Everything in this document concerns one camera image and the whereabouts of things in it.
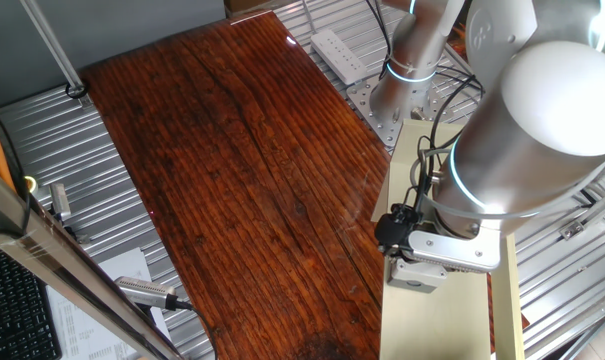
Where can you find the white power strip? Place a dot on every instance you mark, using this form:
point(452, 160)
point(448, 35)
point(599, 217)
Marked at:
point(339, 57)

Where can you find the cream wooden shelf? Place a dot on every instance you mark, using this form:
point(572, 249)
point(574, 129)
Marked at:
point(432, 325)

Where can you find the shiny metal frame bar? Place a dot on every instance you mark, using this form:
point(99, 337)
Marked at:
point(42, 250)

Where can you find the small silver ribbed device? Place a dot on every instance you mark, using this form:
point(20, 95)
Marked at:
point(60, 201)

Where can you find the black keyboard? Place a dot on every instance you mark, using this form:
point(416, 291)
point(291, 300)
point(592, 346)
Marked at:
point(17, 310)

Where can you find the aluminium frame strut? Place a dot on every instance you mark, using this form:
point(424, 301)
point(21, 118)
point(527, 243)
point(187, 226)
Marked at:
point(597, 210)

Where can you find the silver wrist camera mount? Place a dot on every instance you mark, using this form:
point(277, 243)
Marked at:
point(457, 250)

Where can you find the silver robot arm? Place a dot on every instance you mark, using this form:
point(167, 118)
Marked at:
point(532, 140)

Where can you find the silver camera with heat sink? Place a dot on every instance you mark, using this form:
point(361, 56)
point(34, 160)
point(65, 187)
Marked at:
point(144, 291)

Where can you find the brown wooden board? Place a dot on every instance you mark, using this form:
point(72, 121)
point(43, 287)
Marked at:
point(232, 200)

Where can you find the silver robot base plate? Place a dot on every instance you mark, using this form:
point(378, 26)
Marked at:
point(377, 125)

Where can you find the printed paper sheet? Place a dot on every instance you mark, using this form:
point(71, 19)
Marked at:
point(82, 335)

